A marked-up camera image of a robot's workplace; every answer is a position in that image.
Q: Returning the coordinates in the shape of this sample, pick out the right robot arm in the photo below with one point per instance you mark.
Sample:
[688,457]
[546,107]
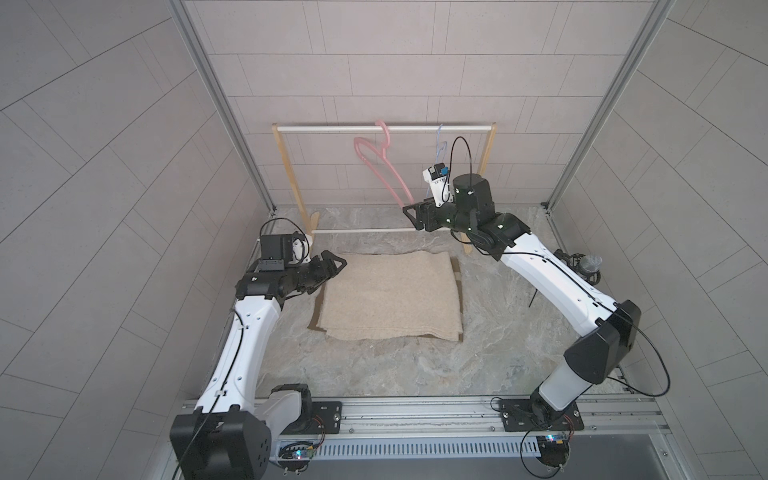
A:
[607,330]

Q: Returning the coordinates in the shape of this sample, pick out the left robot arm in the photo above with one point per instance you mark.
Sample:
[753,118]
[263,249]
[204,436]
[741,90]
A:
[228,435]

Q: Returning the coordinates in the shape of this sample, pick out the right controller board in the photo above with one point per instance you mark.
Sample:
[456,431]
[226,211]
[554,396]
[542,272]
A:
[554,451]

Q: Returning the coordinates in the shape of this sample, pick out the wooden clothes rack frame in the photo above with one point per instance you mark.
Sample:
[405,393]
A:
[311,220]

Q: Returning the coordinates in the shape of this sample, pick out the brown plaid scarf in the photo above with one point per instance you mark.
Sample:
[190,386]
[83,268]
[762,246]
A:
[459,282]

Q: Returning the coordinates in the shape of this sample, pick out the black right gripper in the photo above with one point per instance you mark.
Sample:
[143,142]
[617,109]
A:
[424,211]

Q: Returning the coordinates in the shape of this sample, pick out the controller board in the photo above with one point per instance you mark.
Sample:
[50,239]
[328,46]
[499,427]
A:
[554,451]
[296,455]

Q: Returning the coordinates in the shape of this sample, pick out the white top rack rod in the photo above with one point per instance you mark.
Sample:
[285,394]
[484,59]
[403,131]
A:
[373,128]

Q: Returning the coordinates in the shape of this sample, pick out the white lower rack rod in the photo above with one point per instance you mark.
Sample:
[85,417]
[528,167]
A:
[373,231]

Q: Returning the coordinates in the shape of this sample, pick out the cream fuzzy scarf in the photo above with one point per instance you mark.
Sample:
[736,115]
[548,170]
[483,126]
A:
[390,294]

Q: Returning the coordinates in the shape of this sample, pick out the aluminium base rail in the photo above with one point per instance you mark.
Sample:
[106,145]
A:
[624,435]

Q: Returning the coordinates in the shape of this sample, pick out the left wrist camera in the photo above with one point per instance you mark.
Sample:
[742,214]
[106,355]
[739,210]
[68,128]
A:
[281,251]

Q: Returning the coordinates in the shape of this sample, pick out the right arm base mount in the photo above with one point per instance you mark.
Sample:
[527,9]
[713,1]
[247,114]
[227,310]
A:
[523,414]

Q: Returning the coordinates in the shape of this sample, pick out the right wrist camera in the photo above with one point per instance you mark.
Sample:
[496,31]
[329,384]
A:
[436,176]

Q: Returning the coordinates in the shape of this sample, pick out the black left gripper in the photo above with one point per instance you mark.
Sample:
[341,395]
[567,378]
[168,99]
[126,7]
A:
[318,270]

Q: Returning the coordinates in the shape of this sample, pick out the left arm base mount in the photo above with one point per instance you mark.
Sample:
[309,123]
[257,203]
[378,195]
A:
[325,417]

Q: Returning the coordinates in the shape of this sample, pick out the white rack rod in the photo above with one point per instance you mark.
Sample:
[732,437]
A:
[373,128]
[373,231]

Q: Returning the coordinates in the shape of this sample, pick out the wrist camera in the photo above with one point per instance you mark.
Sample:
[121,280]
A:
[436,176]
[281,251]

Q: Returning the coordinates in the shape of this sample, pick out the left controller board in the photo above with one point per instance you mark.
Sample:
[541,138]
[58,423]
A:
[296,455]

